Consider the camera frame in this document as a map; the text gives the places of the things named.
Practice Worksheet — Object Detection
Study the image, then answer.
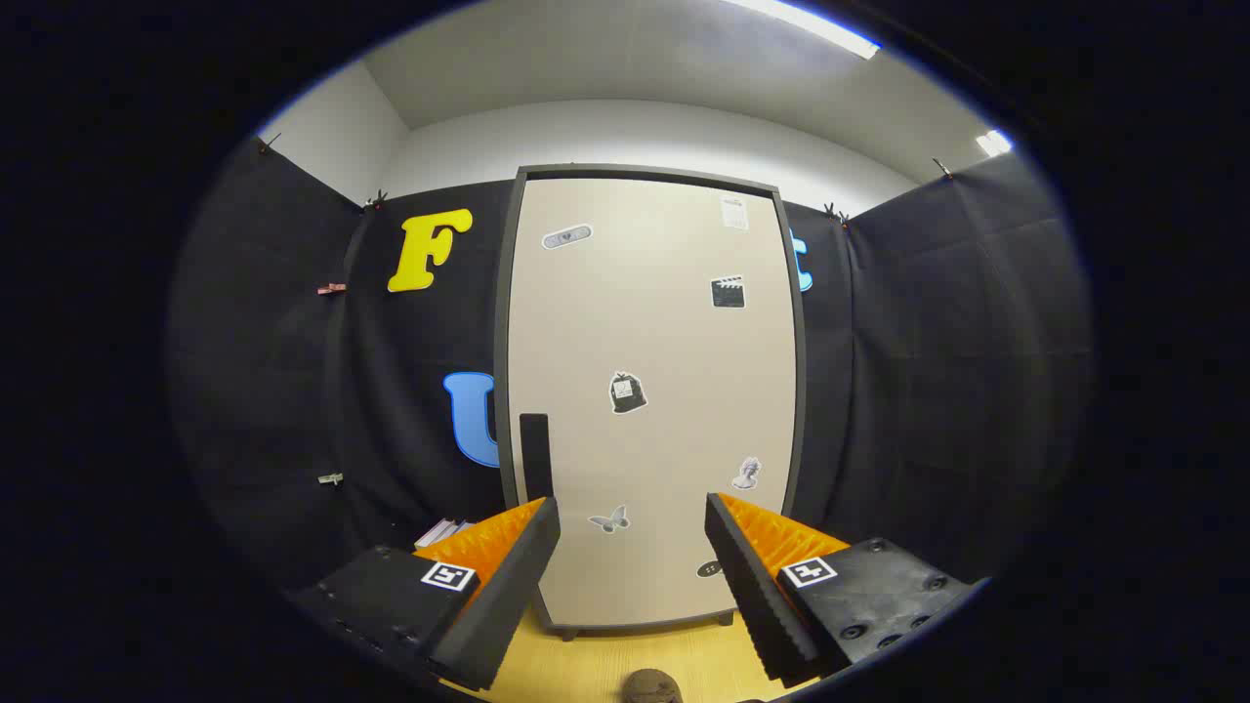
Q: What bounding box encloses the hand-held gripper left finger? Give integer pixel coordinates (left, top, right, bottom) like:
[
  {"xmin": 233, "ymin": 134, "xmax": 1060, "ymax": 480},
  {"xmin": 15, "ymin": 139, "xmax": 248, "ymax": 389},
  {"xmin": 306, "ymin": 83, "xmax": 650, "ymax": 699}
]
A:
[{"xmin": 288, "ymin": 496, "xmax": 563, "ymax": 694}]

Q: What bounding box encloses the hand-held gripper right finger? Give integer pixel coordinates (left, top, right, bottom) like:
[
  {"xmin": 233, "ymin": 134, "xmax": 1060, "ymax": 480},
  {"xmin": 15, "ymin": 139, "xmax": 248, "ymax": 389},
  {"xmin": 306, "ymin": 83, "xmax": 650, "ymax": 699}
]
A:
[{"xmin": 705, "ymin": 491, "xmax": 987, "ymax": 684}]

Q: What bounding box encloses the grey shoe cabinet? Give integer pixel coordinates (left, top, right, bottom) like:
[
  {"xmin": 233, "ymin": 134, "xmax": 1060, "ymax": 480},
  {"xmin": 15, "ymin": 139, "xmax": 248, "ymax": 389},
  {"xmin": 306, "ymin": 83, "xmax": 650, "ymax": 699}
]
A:
[{"xmin": 493, "ymin": 163, "xmax": 810, "ymax": 641}]

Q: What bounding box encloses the beige shoe cabinet door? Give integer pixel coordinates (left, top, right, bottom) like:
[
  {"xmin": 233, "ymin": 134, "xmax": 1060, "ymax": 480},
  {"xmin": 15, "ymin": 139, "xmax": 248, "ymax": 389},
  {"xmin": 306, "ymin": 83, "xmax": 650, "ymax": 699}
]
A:
[{"xmin": 506, "ymin": 176, "xmax": 797, "ymax": 626}]

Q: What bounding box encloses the black backdrop cloth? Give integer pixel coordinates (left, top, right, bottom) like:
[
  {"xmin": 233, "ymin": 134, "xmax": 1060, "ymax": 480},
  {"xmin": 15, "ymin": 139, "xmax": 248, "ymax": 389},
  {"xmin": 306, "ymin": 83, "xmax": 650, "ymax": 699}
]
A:
[{"xmin": 166, "ymin": 137, "xmax": 1093, "ymax": 597}]

